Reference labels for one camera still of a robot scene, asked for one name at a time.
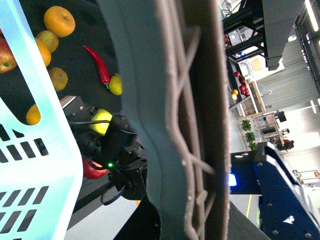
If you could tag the grey basket handle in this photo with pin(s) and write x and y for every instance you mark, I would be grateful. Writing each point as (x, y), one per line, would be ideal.
(172, 62)

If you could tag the light blue shopping basket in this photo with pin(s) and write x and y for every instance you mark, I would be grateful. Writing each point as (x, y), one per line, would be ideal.
(40, 165)

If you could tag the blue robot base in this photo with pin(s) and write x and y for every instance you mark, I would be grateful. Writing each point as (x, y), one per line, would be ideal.
(286, 211)

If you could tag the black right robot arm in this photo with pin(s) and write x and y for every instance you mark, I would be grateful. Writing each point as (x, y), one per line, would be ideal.
(108, 145)

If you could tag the yellow green apple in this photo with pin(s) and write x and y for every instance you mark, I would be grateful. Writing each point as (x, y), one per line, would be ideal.
(101, 115)

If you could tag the red chili pepper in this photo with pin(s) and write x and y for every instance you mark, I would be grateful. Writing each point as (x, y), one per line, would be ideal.
(101, 67)

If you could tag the red apple near edge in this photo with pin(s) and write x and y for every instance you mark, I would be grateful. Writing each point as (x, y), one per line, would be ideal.
(91, 173)

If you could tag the orange persimmon smooth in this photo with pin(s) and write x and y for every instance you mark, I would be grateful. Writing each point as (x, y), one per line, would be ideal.
(44, 52)

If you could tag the brown kiwi upper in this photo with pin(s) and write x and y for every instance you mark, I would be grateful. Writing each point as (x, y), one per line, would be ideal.
(49, 39)

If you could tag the golden orange apple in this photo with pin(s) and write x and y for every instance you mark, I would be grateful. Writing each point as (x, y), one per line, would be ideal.
(59, 21)

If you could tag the red yellow apple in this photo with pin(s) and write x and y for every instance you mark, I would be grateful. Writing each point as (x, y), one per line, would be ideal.
(7, 59)

